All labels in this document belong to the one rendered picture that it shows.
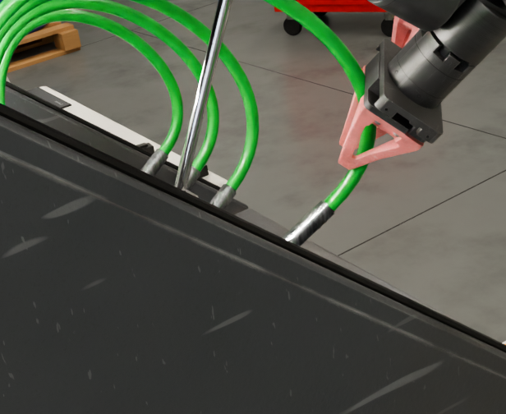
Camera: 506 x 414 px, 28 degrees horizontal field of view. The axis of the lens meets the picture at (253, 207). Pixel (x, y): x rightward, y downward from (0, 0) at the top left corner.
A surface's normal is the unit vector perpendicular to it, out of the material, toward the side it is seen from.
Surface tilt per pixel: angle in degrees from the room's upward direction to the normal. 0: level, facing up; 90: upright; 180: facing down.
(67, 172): 90
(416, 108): 46
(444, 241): 0
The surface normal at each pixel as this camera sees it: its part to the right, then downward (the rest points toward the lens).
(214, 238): 0.54, 0.29
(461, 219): -0.15, -0.89
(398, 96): 0.56, -0.61
